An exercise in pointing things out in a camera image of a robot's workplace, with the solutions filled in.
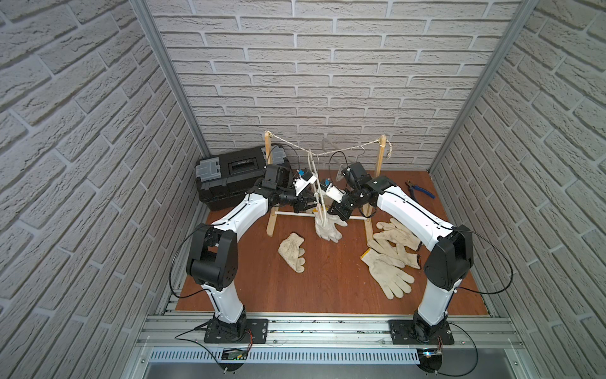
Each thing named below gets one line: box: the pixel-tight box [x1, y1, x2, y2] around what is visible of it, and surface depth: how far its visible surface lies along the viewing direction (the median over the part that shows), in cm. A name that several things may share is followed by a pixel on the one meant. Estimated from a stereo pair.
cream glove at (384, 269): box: [359, 247, 416, 301], surface depth 87 cm
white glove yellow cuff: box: [312, 205, 348, 244], surface depth 91 cm
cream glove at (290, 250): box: [277, 232, 307, 274], surface depth 91 cm
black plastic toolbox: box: [194, 143, 292, 212], surface depth 97 cm
